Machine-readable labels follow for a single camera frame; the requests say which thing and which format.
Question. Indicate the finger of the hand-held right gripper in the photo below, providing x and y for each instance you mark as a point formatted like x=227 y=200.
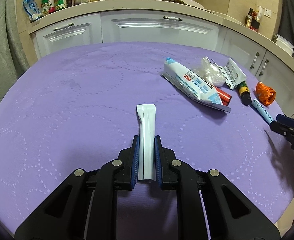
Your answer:
x=278 y=127
x=288 y=121

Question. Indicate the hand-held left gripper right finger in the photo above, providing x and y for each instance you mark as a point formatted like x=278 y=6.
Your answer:
x=158 y=160

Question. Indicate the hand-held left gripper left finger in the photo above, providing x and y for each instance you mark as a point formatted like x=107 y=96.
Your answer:
x=135 y=160

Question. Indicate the light blue tube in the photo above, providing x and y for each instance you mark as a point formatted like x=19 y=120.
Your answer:
x=262 y=110

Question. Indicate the plain white sachet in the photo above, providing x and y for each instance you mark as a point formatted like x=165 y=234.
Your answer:
x=147 y=130

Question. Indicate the torn white printed wrapper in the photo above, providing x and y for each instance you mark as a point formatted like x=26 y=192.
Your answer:
x=233 y=76

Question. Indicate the clear plastic bag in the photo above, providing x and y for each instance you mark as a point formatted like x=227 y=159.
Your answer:
x=209 y=73

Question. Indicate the small orange plastic bag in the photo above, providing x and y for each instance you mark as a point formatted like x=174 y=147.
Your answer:
x=265 y=93

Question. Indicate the green glass bottle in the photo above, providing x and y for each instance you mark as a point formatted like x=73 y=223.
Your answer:
x=244 y=91

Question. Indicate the red cylinder tube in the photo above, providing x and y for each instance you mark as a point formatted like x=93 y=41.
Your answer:
x=225 y=96

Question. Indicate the white food container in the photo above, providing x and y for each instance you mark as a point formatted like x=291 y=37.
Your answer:
x=284 y=43

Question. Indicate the white blue squeezed pouch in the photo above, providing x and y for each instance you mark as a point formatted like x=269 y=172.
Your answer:
x=194 y=87

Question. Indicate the purple tablecloth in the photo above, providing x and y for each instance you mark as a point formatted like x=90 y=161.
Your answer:
x=74 y=105

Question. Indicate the red black box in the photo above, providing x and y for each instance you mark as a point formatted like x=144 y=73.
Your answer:
x=256 y=25

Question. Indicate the dark oil bottle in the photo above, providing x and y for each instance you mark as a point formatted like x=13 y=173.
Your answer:
x=249 y=18

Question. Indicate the white paper packet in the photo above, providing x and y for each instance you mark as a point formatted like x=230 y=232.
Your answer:
x=259 y=13

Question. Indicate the white kitchen cabinets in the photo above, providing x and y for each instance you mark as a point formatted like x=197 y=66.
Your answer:
x=136 y=32

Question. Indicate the beige kitchen countertop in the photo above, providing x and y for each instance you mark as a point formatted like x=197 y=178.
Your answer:
x=126 y=5

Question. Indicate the grey fabric curtain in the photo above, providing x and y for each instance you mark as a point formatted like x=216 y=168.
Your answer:
x=4 y=42

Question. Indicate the blue white bag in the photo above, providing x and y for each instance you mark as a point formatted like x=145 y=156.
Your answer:
x=32 y=8

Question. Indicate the white wall socket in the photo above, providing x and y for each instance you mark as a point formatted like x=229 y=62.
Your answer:
x=268 y=13

